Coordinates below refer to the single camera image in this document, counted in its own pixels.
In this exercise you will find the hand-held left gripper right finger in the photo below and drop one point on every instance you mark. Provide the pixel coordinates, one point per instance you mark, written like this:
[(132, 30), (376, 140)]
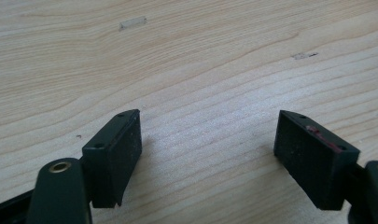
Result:
[(314, 168)]

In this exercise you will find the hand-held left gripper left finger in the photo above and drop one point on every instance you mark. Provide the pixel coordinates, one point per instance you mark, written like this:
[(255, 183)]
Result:
[(110, 161)]

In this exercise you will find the clear tape strip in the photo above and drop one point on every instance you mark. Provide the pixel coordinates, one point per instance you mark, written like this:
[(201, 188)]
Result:
[(132, 23)]

